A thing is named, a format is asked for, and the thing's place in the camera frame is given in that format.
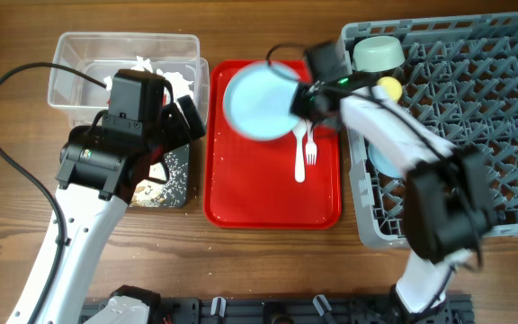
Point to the yellow plastic cup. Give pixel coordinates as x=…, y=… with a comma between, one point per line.
x=392, y=87

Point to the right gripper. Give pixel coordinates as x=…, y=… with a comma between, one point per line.
x=298, y=104

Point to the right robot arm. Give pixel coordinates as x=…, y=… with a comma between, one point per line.
x=447, y=205

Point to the rice and food leftovers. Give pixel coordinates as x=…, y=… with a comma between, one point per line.
x=173, y=194

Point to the light blue bowl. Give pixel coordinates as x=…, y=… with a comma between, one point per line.
x=381, y=163

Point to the clear plastic waste bin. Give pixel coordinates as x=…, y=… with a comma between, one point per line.
x=101, y=54

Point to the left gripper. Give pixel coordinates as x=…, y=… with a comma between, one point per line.
x=181, y=133

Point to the pink plastic fork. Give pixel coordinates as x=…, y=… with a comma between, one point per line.
x=311, y=146

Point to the grey dishwasher rack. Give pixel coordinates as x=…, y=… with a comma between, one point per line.
x=460, y=79

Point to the red serving tray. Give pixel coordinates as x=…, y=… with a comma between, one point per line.
x=250, y=184

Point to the black plastic tray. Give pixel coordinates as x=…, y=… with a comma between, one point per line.
x=103, y=169

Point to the white tissue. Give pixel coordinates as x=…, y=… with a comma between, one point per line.
x=142, y=64
x=181, y=86

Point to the white plastic spoon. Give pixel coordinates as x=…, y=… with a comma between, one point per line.
x=299, y=132

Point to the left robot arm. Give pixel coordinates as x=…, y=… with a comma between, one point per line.
x=148, y=115

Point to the green bowl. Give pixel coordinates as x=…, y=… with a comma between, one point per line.
x=377, y=54

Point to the light blue plate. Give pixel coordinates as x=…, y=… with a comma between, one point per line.
x=257, y=101

